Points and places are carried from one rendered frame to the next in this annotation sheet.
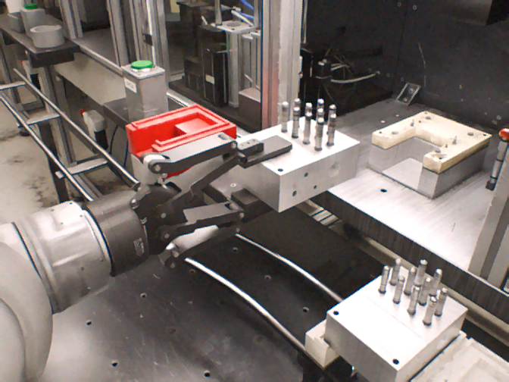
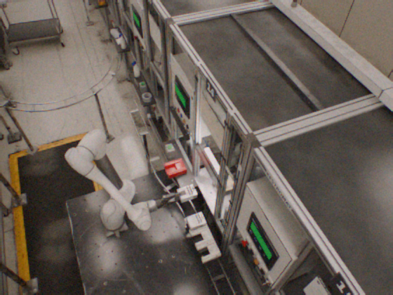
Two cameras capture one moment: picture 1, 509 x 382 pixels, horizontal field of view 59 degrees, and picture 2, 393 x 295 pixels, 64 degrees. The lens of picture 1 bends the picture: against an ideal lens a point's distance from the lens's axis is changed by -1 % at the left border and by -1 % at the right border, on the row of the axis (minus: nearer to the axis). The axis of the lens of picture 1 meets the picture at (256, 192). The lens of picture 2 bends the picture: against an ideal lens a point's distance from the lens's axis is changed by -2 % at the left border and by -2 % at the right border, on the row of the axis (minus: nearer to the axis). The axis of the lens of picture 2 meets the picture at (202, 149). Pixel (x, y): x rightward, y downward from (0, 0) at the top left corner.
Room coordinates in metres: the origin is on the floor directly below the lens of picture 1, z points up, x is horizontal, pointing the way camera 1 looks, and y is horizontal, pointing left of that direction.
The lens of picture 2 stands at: (-0.70, -0.40, 3.13)
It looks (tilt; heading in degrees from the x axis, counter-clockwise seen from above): 52 degrees down; 12
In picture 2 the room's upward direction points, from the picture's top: 3 degrees clockwise
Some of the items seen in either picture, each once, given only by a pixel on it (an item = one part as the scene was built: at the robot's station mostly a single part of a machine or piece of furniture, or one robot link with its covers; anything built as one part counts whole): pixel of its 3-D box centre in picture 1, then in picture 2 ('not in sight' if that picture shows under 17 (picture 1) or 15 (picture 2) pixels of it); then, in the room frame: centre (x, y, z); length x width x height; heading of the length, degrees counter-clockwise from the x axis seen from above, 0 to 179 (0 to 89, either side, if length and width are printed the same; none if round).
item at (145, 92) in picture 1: (149, 94); (170, 151); (0.88, 0.22, 0.97); 0.08 x 0.08 x 0.12; 39
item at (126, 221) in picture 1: (139, 223); (161, 202); (0.36, 0.12, 1.04); 0.09 x 0.07 x 0.08; 128
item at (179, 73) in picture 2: not in sight; (197, 93); (0.97, 0.02, 1.60); 0.42 x 0.29 x 0.46; 39
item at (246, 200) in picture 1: (261, 192); not in sight; (0.46, -0.01, 1.01); 0.07 x 0.03 x 0.01; 128
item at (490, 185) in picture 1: (501, 158); not in sight; (0.63, -0.39, 0.96); 0.03 x 0.03 x 0.12; 39
